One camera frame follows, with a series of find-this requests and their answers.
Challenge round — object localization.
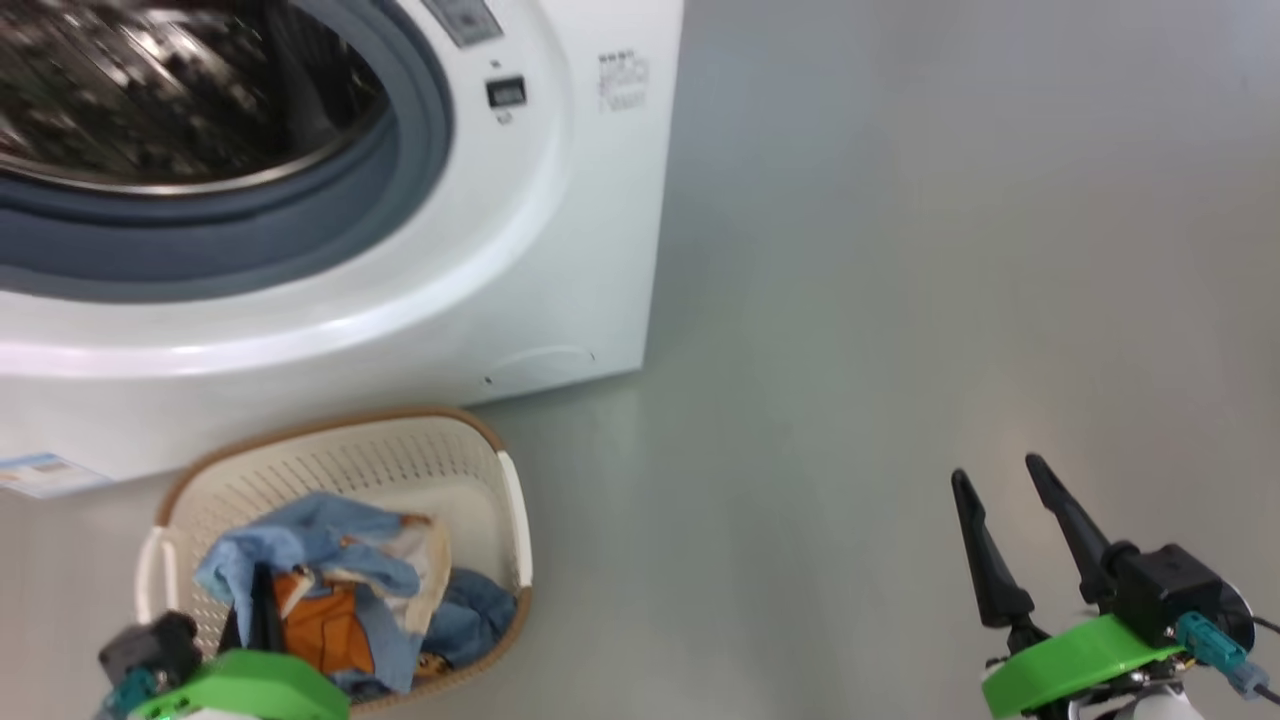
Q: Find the stainless steel washer drum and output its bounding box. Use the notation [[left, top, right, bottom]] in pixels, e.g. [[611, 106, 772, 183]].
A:
[[0, 0, 391, 196]]

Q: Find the blue white energy label sticker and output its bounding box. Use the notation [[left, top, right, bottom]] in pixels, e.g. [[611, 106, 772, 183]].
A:
[[0, 452, 113, 499]]

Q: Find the teal camera connector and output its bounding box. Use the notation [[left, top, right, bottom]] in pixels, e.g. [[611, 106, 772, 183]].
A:
[[105, 668, 161, 719], [1175, 612, 1271, 698]]

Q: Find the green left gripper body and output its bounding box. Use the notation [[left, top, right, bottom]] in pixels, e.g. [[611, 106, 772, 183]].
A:
[[130, 650, 351, 720]]

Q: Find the white front-load washing machine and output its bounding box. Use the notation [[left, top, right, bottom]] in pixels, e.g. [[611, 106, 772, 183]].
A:
[[0, 0, 686, 483]]

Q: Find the teal left camera connector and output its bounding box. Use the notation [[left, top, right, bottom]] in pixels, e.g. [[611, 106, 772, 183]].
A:
[[105, 668, 161, 719]]

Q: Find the teal right camera connector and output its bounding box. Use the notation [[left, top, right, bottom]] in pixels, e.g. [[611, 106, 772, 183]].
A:
[[1175, 612, 1271, 698]]

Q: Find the blue garment large orange patch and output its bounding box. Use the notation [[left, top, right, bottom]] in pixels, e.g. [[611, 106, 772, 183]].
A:
[[193, 490, 453, 701]]

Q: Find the grey rubber door gasket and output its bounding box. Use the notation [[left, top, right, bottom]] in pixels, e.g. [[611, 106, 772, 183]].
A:
[[0, 0, 456, 306]]

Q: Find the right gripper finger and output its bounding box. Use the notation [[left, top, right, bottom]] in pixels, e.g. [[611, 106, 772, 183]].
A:
[[950, 468, 1041, 631], [1024, 453, 1136, 607]]

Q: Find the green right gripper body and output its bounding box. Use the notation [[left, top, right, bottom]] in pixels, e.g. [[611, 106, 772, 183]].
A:
[[982, 615, 1186, 720]]

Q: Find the cream perforated laundry basket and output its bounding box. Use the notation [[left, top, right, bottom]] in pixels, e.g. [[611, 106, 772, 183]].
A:
[[135, 405, 534, 713]]

